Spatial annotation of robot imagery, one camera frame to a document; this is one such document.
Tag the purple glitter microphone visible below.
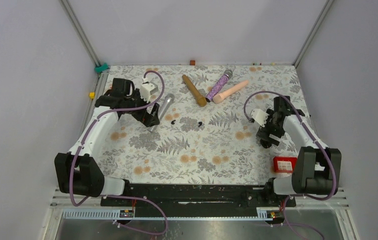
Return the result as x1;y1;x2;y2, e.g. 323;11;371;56
205;69;233;103

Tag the silver microphone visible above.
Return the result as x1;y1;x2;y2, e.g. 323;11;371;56
148;93;175;133

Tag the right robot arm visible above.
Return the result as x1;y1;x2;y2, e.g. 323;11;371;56
250;96;342;206

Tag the floral table mat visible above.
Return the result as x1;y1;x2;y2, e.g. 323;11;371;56
95;65;308;185

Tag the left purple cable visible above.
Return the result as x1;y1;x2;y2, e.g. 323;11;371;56
69;70;166;208

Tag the teal corner clip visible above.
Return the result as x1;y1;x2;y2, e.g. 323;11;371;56
94;62;110;74

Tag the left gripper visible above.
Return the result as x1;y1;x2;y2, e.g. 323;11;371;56
124;88;160;126

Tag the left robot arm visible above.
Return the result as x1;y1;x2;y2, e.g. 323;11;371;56
54;78;160;206

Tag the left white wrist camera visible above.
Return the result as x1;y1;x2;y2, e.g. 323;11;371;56
139;81;159;103

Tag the pink microphone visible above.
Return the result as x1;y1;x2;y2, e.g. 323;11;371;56
212;80;250;104

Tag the red box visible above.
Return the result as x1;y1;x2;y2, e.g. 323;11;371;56
273;156;297;174

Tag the yellow cube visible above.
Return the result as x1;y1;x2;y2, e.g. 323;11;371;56
89;92;95;100

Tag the gold microphone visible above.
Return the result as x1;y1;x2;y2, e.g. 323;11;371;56
182;74;207;107

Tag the bottom purple cable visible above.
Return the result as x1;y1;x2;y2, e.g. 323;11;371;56
104;195;170;237

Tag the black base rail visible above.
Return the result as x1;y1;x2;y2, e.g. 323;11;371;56
100;182;286;218

